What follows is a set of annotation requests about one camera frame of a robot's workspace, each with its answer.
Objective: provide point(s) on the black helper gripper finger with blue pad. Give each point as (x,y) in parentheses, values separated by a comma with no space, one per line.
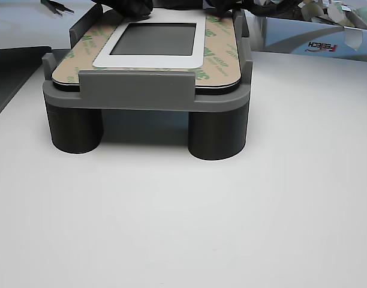
(218,7)

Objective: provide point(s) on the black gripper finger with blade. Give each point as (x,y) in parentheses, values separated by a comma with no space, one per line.
(111,5)

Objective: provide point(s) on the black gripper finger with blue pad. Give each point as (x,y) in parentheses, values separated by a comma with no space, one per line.
(140,7)

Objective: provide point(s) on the tan protective film green print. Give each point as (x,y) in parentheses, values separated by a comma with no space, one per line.
(221,60)

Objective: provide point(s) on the peeled film scrap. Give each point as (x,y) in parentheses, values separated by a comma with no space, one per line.
(353,37)
(309,9)
(335,7)

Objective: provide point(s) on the black tweezers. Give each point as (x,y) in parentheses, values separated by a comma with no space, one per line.
(59,6)

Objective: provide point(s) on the white panel with grey window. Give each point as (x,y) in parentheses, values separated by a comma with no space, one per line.
(153,61)

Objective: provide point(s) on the white blue cardboard box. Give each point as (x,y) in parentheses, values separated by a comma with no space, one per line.
(291,36)

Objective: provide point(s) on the grey fixture with dark legs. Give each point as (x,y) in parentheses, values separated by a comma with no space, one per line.
(141,90)

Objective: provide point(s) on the green packet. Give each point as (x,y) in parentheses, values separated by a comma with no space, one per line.
(366,18)

